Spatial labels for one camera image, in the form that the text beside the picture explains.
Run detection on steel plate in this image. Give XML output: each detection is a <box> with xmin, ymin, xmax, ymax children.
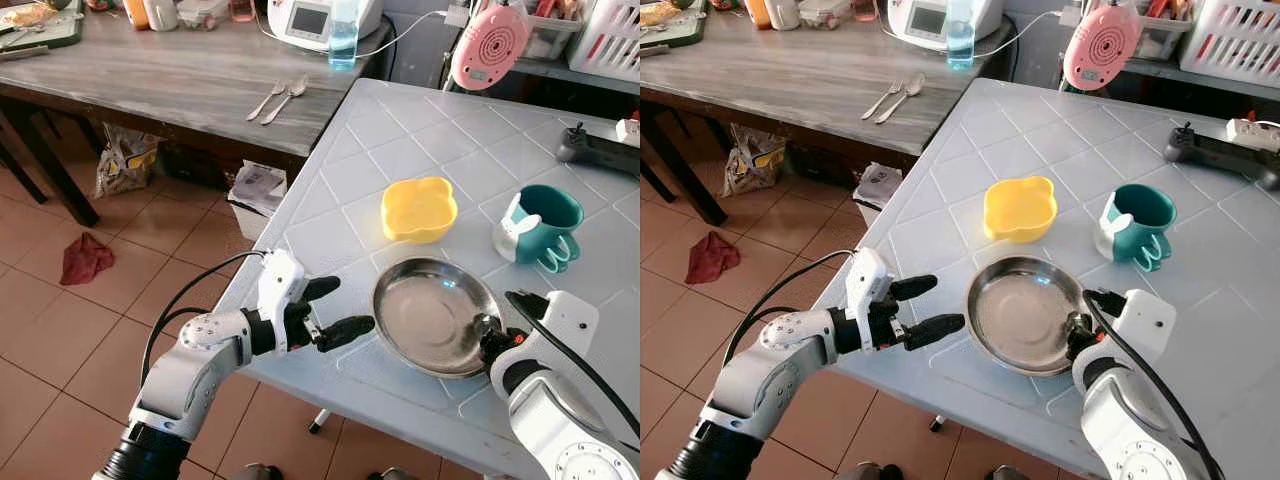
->
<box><xmin>965</xmin><ymin>256</ymin><xmax>1089</xmax><ymax>377</ymax></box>
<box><xmin>371</xmin><ymin>256</ymin><xmax>501</xmax><ymax>379</ymax></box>

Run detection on teal cup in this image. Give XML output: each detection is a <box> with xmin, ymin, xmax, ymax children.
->
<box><xmin>492</xmin><ymin>184</ymin><xmax>585</xmax><ymax>275</ymax></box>
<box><xmin>1093</xmin><ymin>183</ymin><xmax>1179</xmax><ymax>273</ymax></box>

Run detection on white plastic bin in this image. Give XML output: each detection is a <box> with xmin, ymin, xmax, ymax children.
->
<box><xmin>852</xmin><ymin>160</ymin><xmax>906</xmax><ymax>226</ymax></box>
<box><xmin>228</xmin><ymin>160</ymin><xmax>289</xmax><ymax>241</ymax></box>

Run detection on yellow plastic bowl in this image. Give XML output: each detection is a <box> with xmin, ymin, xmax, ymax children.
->
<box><xmin>380</xmin><ymin>176</ymin><xmax>460</xmax><ymax>245</ymax></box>
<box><xmin>983</xmin><ymin>176</ymin><xmax>1059</xmax><ymax>244</ymax></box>

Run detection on black controller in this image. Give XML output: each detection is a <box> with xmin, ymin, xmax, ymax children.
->
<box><xmin>556</xmin><ymin>122</ymin><xmax>641</xmax><ymax>179</ymax></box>
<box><xmin>1163</xmin><ymin>122</ymin><xmax>1280</xmax><ymax>191</ymax></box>

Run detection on red cloth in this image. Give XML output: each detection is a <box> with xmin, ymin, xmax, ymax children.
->
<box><xmin>59</xmin><ymin>232</ymin><xmax>116</xmax><ymax>287</ymax></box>
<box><xmin>685</xmin><ymin>231</ymin><xmax>742</xmax><ymax>286</ymax></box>

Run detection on steel fork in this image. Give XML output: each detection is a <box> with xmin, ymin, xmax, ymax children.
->
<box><xmin>246</xmin><ymin>80</ymin><xmax>288</xmax><ymax>123</ymax></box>
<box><xmin>861</xmin><ymin>80</ymin><xmax>904</xmax><ymax>122</ymax></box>

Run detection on steel spoon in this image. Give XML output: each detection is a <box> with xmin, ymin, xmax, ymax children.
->
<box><xmin>260</xmin><ymin>76</ymin><xmax>309</xmax><ymax>127</ymax></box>
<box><xmin>875</xmin><ymin>74</ymin><xmax>927</xmax><ymax>126</ymax></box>

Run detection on patterned shopping bag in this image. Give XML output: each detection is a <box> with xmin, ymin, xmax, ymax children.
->
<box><xmin>722</xmin><ymin>124</ymin><xmax>789</xmax><ymax>198</ymax></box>
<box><xmin>95</xmin><ymin>125</ymin><xmax>161</xmax><ymax>199</ymax></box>

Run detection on dark wooden table leg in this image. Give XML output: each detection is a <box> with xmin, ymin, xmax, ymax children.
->
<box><xmin>0</xmin><ymin>95</ymin><xmax>101</xmax><ymax>228</ymax></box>
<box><xmin>640</xmin><ymin>95</ymin><xmax>729</xmax><ymax>227</ymax></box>

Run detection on pink round fan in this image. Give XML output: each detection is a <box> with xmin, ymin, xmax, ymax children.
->
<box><xmin>1062</xmin><ymin>2</ymin><xmax>1142</xmax><ymax>92</ymax></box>
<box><xmin>449</xmin><ymin>2</ymin><xmax>531</xmax><ymax>92</ymax></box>

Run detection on white kitchen machine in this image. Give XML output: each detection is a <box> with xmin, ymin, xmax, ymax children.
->
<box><xmin>266</xmin><ymin>0</ymin><xmax>386</xmax><ymax>55</ymax></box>
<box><xmin>885</xmin><ymin>0</ymin><xmax>1006</xmax><ymax>53</ymax></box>

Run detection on clear storage box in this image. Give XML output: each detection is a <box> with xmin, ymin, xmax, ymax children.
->
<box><xmin>520</xmin><ymin>0</ymin><xmax>591</xmax><ymax>61</ymax></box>
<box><xmin>1135</xmin><ymin>0</ymin><xmax>1196</xmax><ymax>61</ymax></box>

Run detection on white plastic basket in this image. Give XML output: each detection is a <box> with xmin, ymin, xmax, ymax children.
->
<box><xmin>1178</xmin><ymin>0</ymin><xmax>1280</xmax><ymax>89</ymax></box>
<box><xmin>566</xmin><ymin>0</ymin><xmax>641</xmax><ymax>83</ymax></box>

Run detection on clear lidded food container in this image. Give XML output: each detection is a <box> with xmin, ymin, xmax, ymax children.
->
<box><xmin>178</xmin><ymin>0</ymin><xmax>231</xmax><ymax>31</ymax></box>
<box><xmin>798</xmin><ymin>0</ymin><xmax>853</xmax><ymax>29</ymax></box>

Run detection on dark green tray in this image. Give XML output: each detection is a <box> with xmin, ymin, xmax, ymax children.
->
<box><xmin>640</xmin><ymin>0</ymin><xmax>706</xmax><ymax>49</ymax></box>
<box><xmin>0</xmin><ymin>0</ymin><xmax>85</xmax><ymax>51</ymax></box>

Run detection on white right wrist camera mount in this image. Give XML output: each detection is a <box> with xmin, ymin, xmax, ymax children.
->
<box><xmin>1095</xmin><ymin>290</ymin><xmax>1178</xmax><ymax>376</ymax></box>
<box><xmin>520</xmin><ymin>291</ymin><xmax>601</xmax><ymax>376</ymax></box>

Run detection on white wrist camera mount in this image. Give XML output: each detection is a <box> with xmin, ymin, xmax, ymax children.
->
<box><xmin>1095</xmin><ymin>290</ymin><xmax>1178</xmax><ymax>376</ymax></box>
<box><xmin>520</xmin><ymin>291</ymin><xmax>601</xmax><ymax>376</ymax></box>
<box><xmin>845</xmin><ymin>247</ymin><xmax>894</xmax><ymax>326</ymax></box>
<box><xmin>256</xmin><ymin>248</ymin><xmax>307</xmax><ymax>331</ymax></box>

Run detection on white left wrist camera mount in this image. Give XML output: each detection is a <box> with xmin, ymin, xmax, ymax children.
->
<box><xmin>845</xmin><ymin>247</ymin><xmax>894</xmax><ymax>326</ymax></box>
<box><xmin>256</xmin><ymin>248</ymin><xmax>307</xmax><ymax>331</ymax></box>

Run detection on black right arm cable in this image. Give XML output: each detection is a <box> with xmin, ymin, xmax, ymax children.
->
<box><xmin>1095</xmin><ymin>300</ymin><xmax>1226</xmax><ymax>480</ymax></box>
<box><xmin>520</xmin><ymin>300</ymin><xmax>641</xmax><ymax>441</ymax></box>

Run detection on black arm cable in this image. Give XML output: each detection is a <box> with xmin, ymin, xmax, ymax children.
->
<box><xmin>1095</xmin><ymin>300</ymin><xmax>1226</xmax><ymax>480</ymax></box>
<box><xmin>520</xmin><ymin>300</ymin><xmax>641</xmax><ymax>441</ymax></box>
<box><xmin>722</xmin><ymin>250</ymin><xmax>856</xmax><ymax>366</ymax></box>
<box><xmin>140</xmin><ymin>250</ymin><xmax>269</xmax><ymax>386</ymax></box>

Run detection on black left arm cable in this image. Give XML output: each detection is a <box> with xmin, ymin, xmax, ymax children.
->
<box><xmin>140</xmin><ymin>250</ymin><xmax>269</xmax><ymax>386</ymax></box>
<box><xmin>722</xmin><ymin>250</ymin><xmax>856</xmax><ymax>366</ymax></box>

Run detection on white power cable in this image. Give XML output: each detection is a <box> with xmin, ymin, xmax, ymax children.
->
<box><xmin>255</xmin><ymin>8</ymin><xmax>456</xmax><ymax>59</ymax></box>
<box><xmin>878</xmin><ymin>8</ymin><xmax>1069</xmax><ymax>59</ymax></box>

